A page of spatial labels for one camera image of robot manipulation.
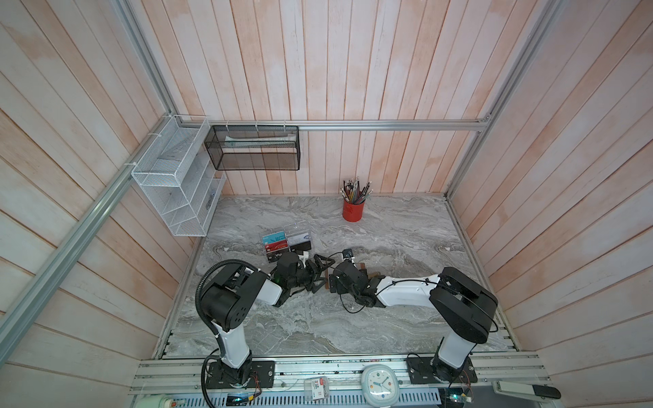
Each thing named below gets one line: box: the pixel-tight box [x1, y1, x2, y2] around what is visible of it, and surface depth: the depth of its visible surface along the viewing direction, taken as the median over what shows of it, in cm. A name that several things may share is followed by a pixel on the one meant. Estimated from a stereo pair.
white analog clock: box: [361, 363, 404, 408], surface depth 71 cm
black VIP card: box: [266, 248, 291, 264], surface depth 97 cm
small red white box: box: [303, 375, 330, 402], surface depth 71 cm
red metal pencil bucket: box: [341, 198, 365, 222], surface depth 111 cm
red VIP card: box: [264, 239, 289, 253], surface depth 97 cm
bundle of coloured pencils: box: [340, 176, 374, 205], surface depth 103 cm
